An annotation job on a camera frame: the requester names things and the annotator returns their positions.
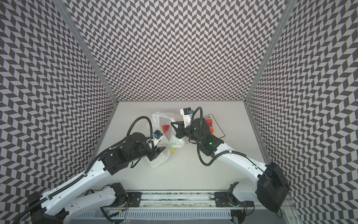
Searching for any red yellow fake peach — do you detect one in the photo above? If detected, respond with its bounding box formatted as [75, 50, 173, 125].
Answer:
[206, 117, 213, 127]

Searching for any white plastic bag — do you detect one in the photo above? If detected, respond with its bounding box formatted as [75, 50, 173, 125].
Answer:
[146, 112, 185, 168]

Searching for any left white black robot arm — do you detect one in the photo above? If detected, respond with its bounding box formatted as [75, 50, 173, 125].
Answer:
[13, 116, 165, 224]

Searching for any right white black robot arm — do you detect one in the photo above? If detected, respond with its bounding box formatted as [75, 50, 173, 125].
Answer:
[171, 107, 290, 213]

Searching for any white square plate black rim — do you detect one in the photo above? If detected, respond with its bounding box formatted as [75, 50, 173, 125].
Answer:
[204, 114, 226, 139]

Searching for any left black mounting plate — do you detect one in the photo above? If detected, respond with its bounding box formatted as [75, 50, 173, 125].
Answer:
[126, 191, 142, 208]

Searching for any black mounting plate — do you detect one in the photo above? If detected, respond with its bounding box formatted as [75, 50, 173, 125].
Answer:
[213, 192, 254, 208]
[126, 191, 142, 208]

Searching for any white vented strip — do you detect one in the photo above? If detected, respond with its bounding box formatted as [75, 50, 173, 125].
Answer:
[75, 209, 233, 220]

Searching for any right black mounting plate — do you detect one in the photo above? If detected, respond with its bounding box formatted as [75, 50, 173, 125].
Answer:
[213, 192, 254, 208]

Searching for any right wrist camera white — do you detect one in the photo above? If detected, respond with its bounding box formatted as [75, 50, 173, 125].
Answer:
[180, 107, 194, 128]

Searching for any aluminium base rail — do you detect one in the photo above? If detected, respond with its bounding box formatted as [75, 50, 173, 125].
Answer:
[127, 189, 244, 210]

